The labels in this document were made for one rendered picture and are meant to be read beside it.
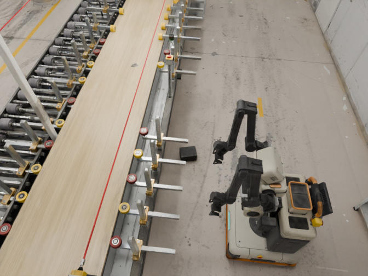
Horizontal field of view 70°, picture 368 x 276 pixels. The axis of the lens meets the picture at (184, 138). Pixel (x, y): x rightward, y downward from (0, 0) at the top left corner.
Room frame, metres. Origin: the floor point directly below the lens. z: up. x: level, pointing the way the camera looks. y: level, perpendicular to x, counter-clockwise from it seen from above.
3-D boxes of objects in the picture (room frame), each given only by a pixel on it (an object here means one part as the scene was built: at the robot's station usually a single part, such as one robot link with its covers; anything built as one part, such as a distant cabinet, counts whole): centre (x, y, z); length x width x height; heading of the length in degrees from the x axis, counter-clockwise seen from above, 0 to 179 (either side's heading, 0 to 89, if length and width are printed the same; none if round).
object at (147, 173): (0.98, 0.26, 0.89); 0.04 x 0.04 x 0.48; 86
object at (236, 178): (0.76, -0.32, 1.40); 0.11 x 0.06 x 0.43; 176
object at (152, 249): (0.52, 0.25, 0.81); 0.43 x 0.03 x 0.04; 86
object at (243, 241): (0.94, -0.81, 0.16); 0.67 x 0.64 x 0.25; 86
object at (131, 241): (0.49, 0.30, 0.92); 0.04 x 0.04 x 0.48; 86
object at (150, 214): (0.77, 0.23, 0.82); 0.43 x 0.03 x 0.04; 86
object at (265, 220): (0.89, -0.64, 0.68); 0.28 x 0.27 x 0.25; 176
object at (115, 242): (0.54, 0.44, 0.85); 0.08 x 0.08 x 0.11
